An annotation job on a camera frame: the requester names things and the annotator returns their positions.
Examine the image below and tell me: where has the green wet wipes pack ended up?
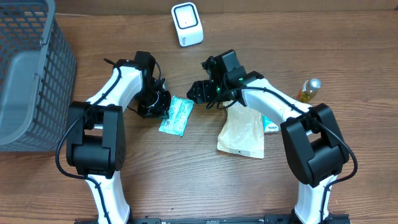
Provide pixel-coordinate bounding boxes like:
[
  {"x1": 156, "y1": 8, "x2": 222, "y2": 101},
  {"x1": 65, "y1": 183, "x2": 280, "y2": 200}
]
[{"x1": 159, "y1": 96, "x2": 194, "y2": 137}]

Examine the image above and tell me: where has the brown Pantree snack pouch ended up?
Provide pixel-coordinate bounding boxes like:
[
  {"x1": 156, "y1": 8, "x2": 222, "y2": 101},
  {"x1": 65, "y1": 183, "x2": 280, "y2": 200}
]
[{"x1": 217, "y1": 103, "x2": 264, "y2": 159}]

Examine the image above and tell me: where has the small green sachet pack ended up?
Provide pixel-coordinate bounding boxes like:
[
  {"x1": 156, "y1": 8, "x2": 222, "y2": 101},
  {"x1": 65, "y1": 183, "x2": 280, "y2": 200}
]
[{"x1": 262, "y1": 115, "x2": 280, "y2": 134}]

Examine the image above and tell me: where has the yellow oil glass bottle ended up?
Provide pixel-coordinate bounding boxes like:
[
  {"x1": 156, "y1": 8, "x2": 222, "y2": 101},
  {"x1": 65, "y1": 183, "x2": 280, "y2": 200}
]
[{"x1": 297, "y1": 78, "x2": 322, "y2": 103}]

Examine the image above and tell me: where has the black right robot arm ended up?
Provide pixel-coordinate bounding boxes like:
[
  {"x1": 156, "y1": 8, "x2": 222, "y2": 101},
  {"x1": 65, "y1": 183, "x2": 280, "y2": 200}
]
[{"x1": 187, "y1": 49, "x2": 358, "y2": 223}]

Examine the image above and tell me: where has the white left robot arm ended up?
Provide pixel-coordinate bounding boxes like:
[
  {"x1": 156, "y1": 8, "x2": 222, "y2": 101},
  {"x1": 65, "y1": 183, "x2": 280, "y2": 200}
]
[{"x1": 60, "y1": 56, "x2": 171, "y2": 223}]

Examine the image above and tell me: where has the white barcode scanner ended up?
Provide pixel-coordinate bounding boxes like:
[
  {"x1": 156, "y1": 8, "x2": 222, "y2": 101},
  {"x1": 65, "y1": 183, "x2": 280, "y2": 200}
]
[{"x1": 171, "y1": 2, "x2": 204, "y2": 47}]

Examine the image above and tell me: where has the grey plastic basket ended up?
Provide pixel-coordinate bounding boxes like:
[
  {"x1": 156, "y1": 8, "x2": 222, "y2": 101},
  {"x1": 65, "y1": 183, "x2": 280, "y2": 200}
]
[{"x1": 1, "y1": 0, "x2": 77, "y2": 152}]

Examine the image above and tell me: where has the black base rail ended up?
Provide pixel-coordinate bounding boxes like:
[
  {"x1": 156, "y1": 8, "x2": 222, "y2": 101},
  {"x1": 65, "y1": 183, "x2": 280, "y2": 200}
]
[{"x1": 74, "y1": 214, "x2": 351, "y2": 224}]

